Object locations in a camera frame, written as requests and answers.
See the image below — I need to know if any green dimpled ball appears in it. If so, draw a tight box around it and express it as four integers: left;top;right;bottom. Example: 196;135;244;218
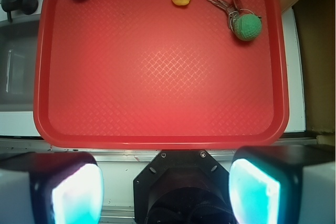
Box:
233;14;262;41

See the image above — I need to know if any silver key bunch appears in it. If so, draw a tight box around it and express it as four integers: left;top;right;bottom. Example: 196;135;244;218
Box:
207;0;262;32

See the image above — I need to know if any red plastic tray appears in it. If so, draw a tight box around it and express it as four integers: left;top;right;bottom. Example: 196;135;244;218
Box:
34;0;289;150

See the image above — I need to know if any steel sink basin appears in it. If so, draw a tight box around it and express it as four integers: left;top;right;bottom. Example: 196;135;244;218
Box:
1;19;39;112

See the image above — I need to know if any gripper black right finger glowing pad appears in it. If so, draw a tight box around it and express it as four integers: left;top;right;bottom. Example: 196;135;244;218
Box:
229;145;335;223

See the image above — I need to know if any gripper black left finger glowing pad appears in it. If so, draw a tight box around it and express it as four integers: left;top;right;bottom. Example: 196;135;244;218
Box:
1;152;103;223

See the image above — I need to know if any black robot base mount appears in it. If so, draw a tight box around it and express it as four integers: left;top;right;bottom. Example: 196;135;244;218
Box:
133;150;236;223

